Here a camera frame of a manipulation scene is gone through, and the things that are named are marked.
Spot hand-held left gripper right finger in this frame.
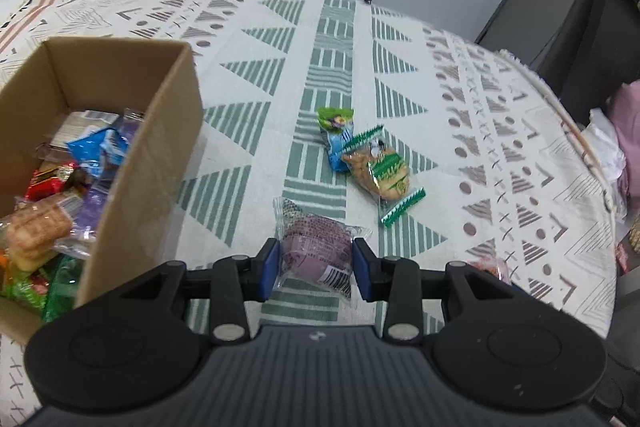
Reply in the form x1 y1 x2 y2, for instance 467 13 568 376
351 238 512 342

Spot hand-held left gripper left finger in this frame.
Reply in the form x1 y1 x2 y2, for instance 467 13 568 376
120 238 281 344

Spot purple snack packet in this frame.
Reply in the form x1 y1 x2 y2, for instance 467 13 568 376
272 197 373 300

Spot cardboard box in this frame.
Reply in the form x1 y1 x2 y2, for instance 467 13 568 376
0 37 205 348

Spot clear lavender snack packet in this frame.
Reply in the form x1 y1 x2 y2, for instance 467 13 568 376
52 177 116 258

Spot green candy packet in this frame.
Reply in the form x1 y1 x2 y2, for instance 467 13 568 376
42 254 83 324

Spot blue white snack packet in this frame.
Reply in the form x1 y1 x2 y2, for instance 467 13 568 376
66 127 132 178

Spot orange biscuit packet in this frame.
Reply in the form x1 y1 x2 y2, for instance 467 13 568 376
0 194 83 273

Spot pale white snack packet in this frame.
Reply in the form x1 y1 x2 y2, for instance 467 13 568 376
50 109 121 148

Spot red candy packet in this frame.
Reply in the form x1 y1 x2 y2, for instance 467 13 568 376
25 161 81 202

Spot green striped peanut packet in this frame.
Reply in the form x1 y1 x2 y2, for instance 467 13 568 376
341 124 427 226

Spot small blue snack packet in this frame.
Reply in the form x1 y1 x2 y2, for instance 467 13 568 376
322 129 356 172

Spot pink snack packet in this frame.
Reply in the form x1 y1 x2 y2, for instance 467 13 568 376
467 257 512 286

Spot small green snack packet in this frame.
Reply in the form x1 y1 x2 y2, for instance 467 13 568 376
317 107 355 135

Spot patterned bed blanket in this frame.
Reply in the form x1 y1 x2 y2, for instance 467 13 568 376
0 0 618 427

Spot white cloth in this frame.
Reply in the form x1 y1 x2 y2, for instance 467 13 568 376
587 107 626 180

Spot pink cloth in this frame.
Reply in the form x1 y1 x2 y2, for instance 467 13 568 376
607 79 640 218

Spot black chair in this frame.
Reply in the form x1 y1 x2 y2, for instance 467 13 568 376
530 0 640 128

